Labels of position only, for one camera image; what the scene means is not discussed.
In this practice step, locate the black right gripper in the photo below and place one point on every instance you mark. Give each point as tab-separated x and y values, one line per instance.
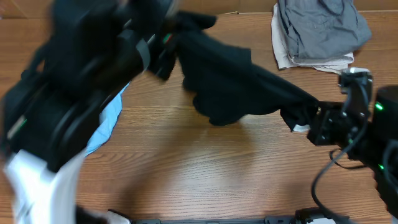
326	126

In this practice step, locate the black t-shirt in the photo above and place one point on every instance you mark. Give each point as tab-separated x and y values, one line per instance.
226	83

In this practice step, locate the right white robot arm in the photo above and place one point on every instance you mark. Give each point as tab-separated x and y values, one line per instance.
370	138

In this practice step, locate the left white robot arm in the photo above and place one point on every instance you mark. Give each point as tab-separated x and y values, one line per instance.
95	49

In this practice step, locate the beige folded garment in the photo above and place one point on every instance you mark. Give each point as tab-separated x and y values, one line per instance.
284	60

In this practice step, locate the grey folded shorts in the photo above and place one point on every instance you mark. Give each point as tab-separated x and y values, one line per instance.
322	29

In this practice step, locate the light blue printed t-shirt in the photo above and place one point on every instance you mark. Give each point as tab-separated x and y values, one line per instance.
107	122

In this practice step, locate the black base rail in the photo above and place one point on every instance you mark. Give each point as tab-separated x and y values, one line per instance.
303	216

